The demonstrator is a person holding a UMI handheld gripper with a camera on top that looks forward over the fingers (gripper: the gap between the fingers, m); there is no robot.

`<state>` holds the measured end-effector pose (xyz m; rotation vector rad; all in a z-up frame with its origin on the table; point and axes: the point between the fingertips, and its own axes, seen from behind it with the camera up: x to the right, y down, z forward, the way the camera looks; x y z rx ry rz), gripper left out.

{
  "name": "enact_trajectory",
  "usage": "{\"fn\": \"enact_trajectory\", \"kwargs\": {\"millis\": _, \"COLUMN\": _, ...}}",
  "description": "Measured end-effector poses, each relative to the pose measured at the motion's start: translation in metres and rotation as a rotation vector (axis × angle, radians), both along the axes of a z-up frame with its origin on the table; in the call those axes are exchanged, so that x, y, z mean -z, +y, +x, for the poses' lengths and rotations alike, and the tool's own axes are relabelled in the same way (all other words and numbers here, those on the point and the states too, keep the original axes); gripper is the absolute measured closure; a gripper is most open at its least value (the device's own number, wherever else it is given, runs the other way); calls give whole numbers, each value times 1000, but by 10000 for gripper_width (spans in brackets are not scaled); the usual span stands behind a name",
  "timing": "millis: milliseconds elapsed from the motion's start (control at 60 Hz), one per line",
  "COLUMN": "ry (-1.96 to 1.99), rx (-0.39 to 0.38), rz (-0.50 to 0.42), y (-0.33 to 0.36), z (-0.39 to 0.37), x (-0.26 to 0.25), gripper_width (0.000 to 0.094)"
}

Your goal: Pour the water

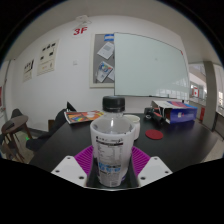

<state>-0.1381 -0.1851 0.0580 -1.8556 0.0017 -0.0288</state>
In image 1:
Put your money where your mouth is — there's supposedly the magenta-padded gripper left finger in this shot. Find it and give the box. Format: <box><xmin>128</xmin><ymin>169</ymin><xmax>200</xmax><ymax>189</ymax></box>
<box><xmin>50</xmin><ymin>145</ymin><xmax>99</xmax><ymax>188</ymax></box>

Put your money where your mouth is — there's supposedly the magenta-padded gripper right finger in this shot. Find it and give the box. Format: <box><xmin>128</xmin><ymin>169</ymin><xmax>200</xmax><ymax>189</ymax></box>
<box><xmin>128</xmin><ymin>145</ymin><xmax>173</xmax><ymax>189</ymax></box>

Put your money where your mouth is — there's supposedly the clear black-capped water bottle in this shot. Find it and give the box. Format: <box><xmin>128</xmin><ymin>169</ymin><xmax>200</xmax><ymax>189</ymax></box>
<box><xmin>89</xmin><ymin>95</ymin><xmax>137</xmax><ymax>188</ymax></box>

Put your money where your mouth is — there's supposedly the black office chair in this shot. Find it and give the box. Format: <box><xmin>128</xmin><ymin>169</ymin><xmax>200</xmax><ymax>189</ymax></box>
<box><xmin>25</xmin><ymin>101</ymin><xmax>78</xmax><ymax>153</ymax></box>

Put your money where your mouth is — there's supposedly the colourful printed book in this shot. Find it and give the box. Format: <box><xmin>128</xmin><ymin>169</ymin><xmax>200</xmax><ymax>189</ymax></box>
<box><xmin>63</xmin><ymin>110</ymin><xmax>105</xmax><ymax>125</ymax></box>

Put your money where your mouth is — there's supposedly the blue and white paper bag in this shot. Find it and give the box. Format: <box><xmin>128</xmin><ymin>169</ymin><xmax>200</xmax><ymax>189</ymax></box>
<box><xmin>150</xmin><ymin>99</ymin><xmax>198</xmax><ymax>125</ymax></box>

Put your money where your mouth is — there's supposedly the round wooden side table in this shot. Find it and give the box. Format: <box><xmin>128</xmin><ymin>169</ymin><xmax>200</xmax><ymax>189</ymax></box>
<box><xmin>0</xmin><ymin>114</ymin><xmax>33</xmax><ymax>158</ymax></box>

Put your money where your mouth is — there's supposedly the large white whiteboard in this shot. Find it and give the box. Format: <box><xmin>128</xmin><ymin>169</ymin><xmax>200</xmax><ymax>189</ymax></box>
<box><xmin>113</xmin><ymin>31</ymin><xmax>190</xmax><ymax>101</ymax></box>

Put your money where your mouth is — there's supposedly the grey notice board with papers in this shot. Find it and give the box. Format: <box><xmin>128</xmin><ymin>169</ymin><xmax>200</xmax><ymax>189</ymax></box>
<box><xmin>89</xmin><ymin>32</ymin><xmax>116</xmax><ymax>89</ymax></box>

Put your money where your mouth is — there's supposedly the red floor number sign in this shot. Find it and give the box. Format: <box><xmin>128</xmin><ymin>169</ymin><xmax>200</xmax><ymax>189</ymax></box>
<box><xmin>72</xmin><ymin>26</ymin><xmax>89</xmax><ymax>37</ymax></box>

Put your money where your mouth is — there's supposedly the small white wall poster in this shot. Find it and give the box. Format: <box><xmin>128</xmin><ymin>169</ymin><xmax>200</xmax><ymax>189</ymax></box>
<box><xmin>22</xmin><ymin>58</ymin><xmax>36</xmax><ymax>83</ymax></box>

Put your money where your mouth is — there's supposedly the large white wall poster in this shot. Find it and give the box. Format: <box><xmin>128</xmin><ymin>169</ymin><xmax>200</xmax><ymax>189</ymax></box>
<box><xmin>36</xmin><ymin>39</ymin><xmax>60</xmax><ymax>76</ymax></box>

